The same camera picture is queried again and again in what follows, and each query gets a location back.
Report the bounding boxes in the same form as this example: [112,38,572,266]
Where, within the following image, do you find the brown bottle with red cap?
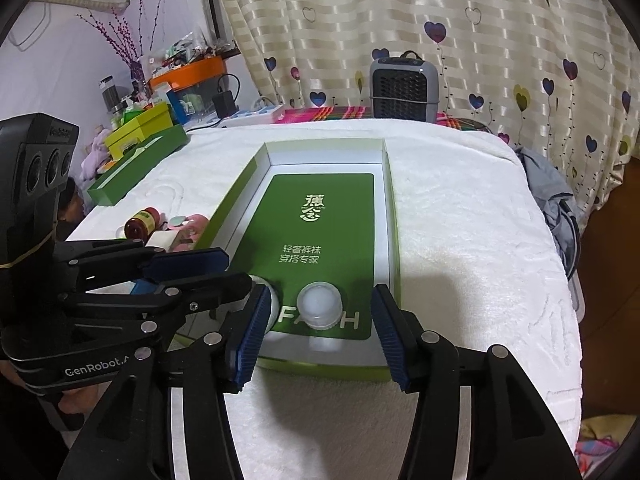
[124,206,161,238]

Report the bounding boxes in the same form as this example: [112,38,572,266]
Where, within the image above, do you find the white suction hook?
[252,280,282,336]

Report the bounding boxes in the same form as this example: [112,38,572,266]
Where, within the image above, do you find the grey clothing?
[515,145,586,316]

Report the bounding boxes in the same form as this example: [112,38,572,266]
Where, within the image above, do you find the white blue power strip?
[220,105,287,128]

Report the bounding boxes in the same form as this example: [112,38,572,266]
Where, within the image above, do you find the pink clip with oval pad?
[167,214,210,232]

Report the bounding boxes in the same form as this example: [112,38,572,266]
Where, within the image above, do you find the lilac cloth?
[80,130,113,181]

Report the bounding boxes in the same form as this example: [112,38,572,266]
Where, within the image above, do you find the colourful plaid cloth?
[282,105,496,133]

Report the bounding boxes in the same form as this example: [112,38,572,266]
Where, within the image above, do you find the heart print curtain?
[207,0,640,226]

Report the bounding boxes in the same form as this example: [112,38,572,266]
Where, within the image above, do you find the person's left hand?
[54,396,87,431]

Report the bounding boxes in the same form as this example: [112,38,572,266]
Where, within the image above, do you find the white wire hanger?
[10,0,56,53]

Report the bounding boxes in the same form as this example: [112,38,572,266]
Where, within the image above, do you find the white charger plug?
[145,230,183,253]

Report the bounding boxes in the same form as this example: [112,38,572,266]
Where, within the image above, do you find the black cable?
[215,74,244,97]

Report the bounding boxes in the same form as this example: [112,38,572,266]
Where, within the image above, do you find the white wall rod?
[37,0,133,13]

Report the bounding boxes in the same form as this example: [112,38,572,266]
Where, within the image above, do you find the blender bottle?
[100,76,123,113]

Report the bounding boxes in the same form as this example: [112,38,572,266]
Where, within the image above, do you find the yellow-green cardboard box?
[105,101,176,158]

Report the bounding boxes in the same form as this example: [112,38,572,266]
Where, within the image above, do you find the purple decorative branches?
[75,0,168,73]

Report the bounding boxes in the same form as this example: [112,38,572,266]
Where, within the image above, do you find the green cardboard box lid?
[86,122,190,207]

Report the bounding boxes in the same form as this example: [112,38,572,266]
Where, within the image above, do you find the green cardboard box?
[190,139,405,383]

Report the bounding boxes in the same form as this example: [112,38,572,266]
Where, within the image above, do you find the pile of small packages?
[150,35,236,68]

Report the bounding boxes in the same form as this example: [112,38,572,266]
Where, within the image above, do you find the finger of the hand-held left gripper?
[55,239,230,286]
[62,272,253,341]

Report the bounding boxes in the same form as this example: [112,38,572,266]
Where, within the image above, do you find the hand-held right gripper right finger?
[372,284,583,480]

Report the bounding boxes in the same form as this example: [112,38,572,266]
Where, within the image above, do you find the orange rimmed plastic tub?
[148,56,231,111]

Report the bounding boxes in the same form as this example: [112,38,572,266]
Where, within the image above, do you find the small white plastic bottle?
[297,282,346,333]

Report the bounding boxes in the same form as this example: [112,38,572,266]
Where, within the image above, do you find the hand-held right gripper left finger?
[57,285,276,480]

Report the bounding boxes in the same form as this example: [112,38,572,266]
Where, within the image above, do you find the grey fan heater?
[369,51,441,122]

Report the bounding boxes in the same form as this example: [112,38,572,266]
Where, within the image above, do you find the pink floral cloth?
[575,420,621,471]

